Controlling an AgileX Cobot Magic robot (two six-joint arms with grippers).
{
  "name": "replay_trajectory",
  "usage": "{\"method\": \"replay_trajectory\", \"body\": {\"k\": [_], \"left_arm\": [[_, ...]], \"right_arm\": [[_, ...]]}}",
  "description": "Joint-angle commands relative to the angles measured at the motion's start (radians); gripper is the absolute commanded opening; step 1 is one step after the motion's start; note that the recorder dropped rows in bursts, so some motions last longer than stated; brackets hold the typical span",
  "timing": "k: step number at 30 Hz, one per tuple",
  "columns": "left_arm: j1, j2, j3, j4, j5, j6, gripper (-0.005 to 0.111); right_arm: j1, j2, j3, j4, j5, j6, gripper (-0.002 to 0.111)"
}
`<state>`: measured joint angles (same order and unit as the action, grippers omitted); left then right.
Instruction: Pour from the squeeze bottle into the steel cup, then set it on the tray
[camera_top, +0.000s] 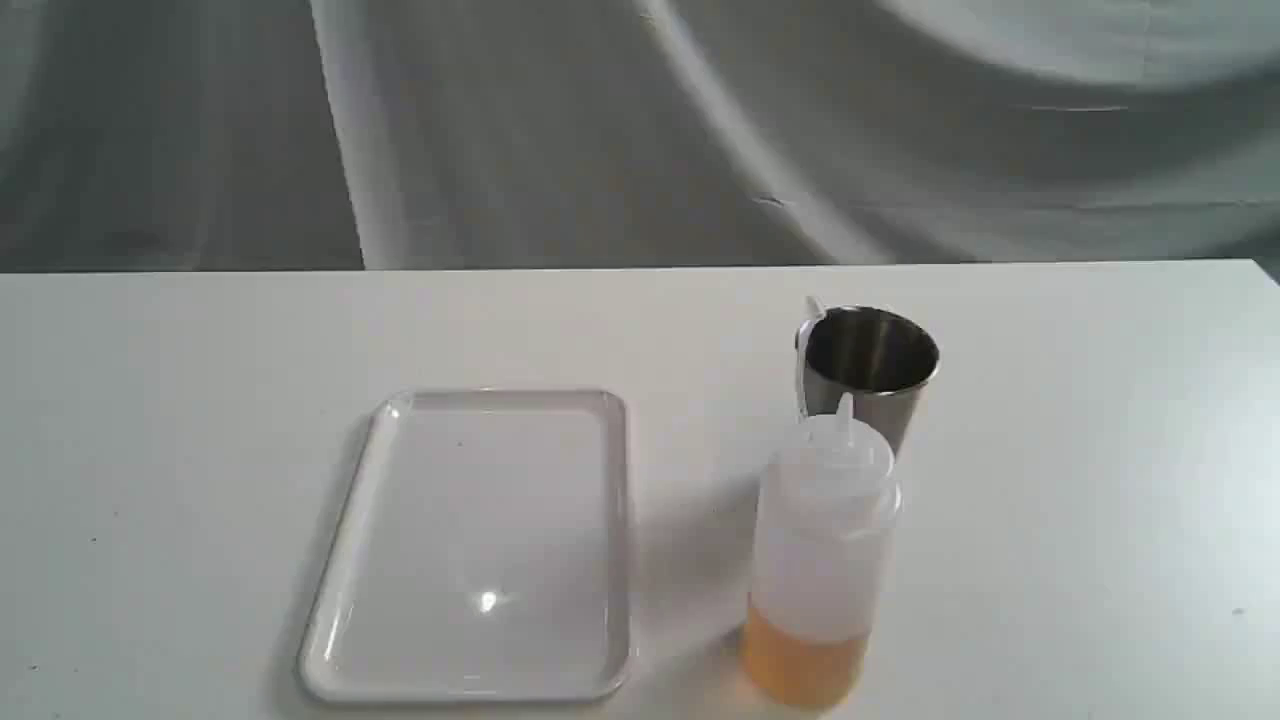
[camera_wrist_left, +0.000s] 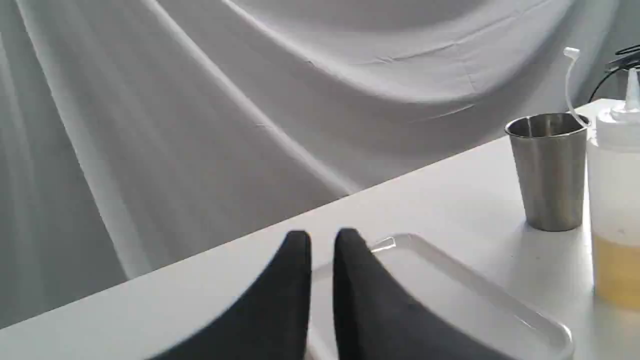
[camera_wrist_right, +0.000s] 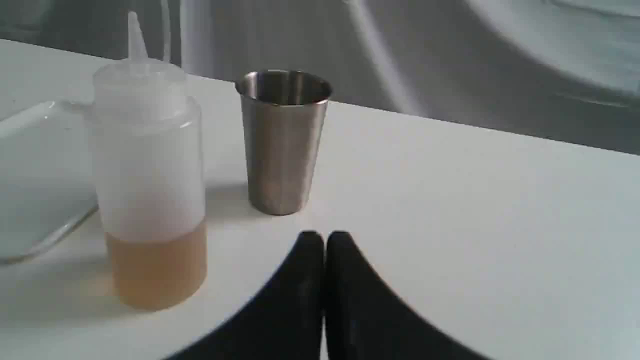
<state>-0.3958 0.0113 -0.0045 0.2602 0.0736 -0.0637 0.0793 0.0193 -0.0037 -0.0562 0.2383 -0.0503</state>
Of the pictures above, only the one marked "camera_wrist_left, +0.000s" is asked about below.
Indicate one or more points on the stainless steel cup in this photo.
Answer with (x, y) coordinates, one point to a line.
(549, 151)

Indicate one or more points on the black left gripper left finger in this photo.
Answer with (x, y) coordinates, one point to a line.
(269, 321)

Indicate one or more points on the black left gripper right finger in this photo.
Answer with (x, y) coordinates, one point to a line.
(375, 318)

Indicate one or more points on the clear plastic squeeze bottle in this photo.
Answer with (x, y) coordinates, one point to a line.
(613, 176)

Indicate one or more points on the grey fabric backdrop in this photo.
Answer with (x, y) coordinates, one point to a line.
(138, 133)

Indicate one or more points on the white plastic tray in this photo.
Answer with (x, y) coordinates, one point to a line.
(453, 291)

